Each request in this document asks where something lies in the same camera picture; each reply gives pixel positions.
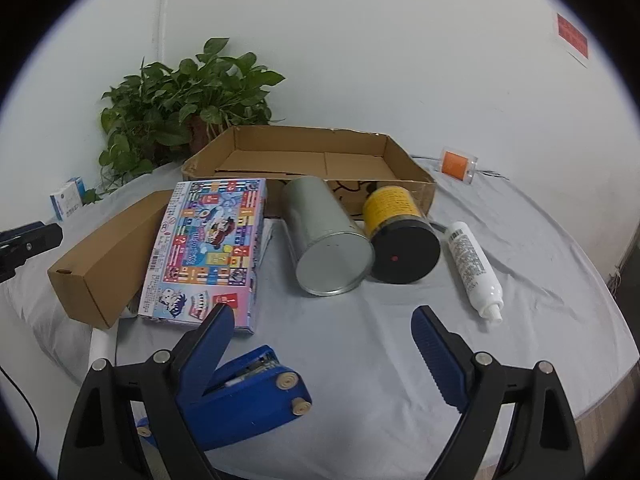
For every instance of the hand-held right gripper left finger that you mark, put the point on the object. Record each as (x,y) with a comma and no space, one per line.
(214,332)

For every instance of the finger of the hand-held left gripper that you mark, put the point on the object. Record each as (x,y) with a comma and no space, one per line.
(30,245)

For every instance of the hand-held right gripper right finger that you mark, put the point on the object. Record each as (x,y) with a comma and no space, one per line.
(434,347)

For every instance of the long brown cardboard box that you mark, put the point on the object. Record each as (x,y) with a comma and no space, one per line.
(107,255)

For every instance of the colourful cartoon game box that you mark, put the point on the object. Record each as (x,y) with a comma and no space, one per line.
(210,250)

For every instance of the white squeeze tube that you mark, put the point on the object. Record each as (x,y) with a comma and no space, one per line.
(472,265)

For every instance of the yellow jar with black lid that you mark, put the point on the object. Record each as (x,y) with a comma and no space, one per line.
(400,240)

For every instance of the silver metal can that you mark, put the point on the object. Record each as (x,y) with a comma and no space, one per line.
(322,240)

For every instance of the grey table cloth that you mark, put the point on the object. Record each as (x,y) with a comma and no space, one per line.
(380,340)

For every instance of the small blue and white box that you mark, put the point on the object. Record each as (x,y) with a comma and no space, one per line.
(67,199)

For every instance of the clear box with orange insert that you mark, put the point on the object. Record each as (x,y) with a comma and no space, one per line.
(457,164)

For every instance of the green potted plant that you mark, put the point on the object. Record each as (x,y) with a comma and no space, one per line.
(170,105)

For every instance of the white wall conduit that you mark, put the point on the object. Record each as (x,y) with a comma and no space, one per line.
(161,10)

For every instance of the red wall sign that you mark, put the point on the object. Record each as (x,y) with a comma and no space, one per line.
(572,35)

